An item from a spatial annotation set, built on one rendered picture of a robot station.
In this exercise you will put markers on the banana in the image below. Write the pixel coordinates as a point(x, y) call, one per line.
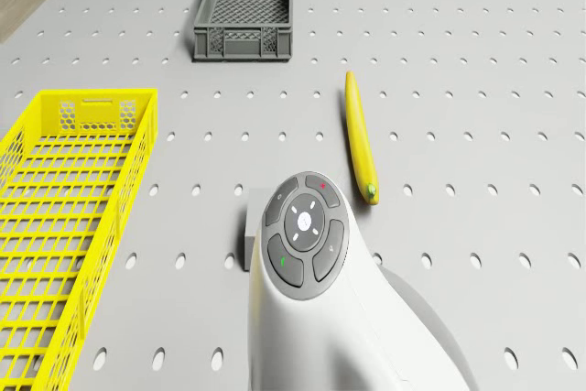
point(359, 134)

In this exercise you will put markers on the yellow basket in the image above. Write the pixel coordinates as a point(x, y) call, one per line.
point(114, 208)

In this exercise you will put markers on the dark grey basket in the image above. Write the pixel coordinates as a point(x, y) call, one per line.
point(242, 45)

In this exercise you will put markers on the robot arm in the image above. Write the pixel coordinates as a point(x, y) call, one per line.
point(311, 318)

